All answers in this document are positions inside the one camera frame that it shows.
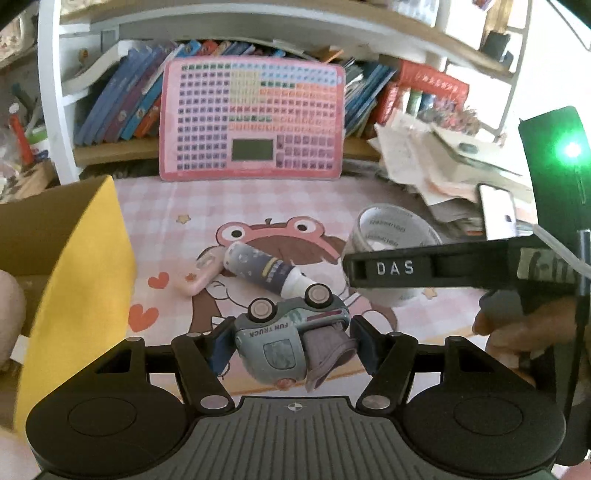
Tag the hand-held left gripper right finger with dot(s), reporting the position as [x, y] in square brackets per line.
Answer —
[365, 344]

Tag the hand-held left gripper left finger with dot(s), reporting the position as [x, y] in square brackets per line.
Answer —
[221, 344]

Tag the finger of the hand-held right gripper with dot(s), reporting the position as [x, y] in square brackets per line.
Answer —
[443, 265]

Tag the grey-blue toy truck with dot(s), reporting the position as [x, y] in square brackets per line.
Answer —
[272, 341]

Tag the clear tape roll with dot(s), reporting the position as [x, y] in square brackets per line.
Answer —
[392, 221]

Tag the yellow cardboard box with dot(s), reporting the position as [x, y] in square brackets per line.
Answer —
[87, 277]

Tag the pink plush toy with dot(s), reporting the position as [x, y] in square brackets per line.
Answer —
[10, 314]

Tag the person's right hand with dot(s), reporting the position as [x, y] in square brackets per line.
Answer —
[521, 339]

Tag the smartphone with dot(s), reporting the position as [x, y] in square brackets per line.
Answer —
[497, 207]

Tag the small pink case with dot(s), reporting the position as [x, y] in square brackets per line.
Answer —
[201, 274]

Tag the blue and white bottle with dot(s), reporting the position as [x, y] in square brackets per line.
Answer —
[263, 267]

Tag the pile of loose papers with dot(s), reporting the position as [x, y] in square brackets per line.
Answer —
[429, 161]

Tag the black pen holder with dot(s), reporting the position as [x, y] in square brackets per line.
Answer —
[497, 48]

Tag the red book box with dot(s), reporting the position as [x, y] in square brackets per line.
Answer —
[429, 87]

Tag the pink checkered printed table mat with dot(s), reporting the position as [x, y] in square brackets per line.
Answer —
[286, 198]

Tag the leaning thin blue books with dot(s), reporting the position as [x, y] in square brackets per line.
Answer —
[369, 97]

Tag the pink learning keyboard board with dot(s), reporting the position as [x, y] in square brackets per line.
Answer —
[251, 115]

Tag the row of blue books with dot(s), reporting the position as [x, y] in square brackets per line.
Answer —
[124, 97]

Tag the white bookshelf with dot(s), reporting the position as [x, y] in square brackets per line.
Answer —
[51, 92]

